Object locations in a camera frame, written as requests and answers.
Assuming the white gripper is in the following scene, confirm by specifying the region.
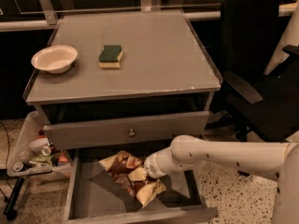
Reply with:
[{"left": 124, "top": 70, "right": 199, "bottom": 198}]
[{"left": 128, "top": 147, "right": 180, "bottom": 182}]

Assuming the brown chip bag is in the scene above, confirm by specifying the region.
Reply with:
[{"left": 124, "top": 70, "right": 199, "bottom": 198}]
[{"left": 98, "top": 150, "right": 166, "bottom": 207}]

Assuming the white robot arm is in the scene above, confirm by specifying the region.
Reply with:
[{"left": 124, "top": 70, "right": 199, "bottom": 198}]
[{"left": 144, "top": 135, "right": 299, "bottom": 224}]

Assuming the round metal drawer knob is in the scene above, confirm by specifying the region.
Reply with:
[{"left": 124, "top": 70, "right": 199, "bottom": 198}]
[{"left": 128, "top": 129, "right": 135, "bottom": 137}]

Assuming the grey open middle drawer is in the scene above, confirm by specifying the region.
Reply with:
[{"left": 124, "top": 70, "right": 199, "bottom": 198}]
[{"left": 64, "top": 141, "right": 218, "bottom": 224}]

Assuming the grey top drawer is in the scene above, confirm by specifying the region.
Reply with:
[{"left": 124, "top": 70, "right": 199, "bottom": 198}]
[{"left": 44, "top": 111, "right": 209, "bottom": 149}]

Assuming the grey drawer cabinet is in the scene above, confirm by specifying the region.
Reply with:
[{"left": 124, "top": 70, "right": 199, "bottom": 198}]
[{"left": 23, "top": 9, "right": 224, "bottom": 224}]

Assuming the metal can in bin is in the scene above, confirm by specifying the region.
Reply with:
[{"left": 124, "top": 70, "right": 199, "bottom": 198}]
[{"left": 41, "top": 146, "right": 51, "bottom": 157}]

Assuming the white cup in bin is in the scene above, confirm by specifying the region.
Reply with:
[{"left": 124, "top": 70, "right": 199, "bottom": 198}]
[{"left": 29, "top": 137, "right": 50, "bottom": 153}]

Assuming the clear plastic bin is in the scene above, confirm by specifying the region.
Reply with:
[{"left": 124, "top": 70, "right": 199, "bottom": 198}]
[{"left": 7, "top": 111, "right": 72, "bottom": 180}]

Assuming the green yellow sponge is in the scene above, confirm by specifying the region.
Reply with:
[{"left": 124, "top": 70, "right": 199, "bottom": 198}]
[{"left": 98, "top": 45, "right": 122, "bottom": 69}]

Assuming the black stand leg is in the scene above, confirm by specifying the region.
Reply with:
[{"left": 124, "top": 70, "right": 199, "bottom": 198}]
[{"left": 3, "top": 177, "right": 24, "bottom": 221}]

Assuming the white paper bowl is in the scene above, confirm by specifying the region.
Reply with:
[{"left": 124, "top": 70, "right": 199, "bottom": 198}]
[{"left": 31, "top": 45, "right": 78, "bottom": 74}]

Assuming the black office chair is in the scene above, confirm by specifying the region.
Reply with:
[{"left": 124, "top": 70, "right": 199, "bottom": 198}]
[{"left": 206, "top": 0, "right": 299, "bottom": 177}]

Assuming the metal railing bar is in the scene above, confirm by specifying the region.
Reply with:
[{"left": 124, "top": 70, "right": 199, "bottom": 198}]
[{"left": 0, "top": 2, "right": 299, "bottom": 33}]

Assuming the black floor cable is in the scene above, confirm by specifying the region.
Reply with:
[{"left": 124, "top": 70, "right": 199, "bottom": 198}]
[{"left": 0, "top": 120, "right": 12, "bottom": 203}]

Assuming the metal railing bracket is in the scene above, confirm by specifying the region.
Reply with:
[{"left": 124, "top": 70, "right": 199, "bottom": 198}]
[{"left": 39, "top": 0, "right": 58, "bottom": 25}]

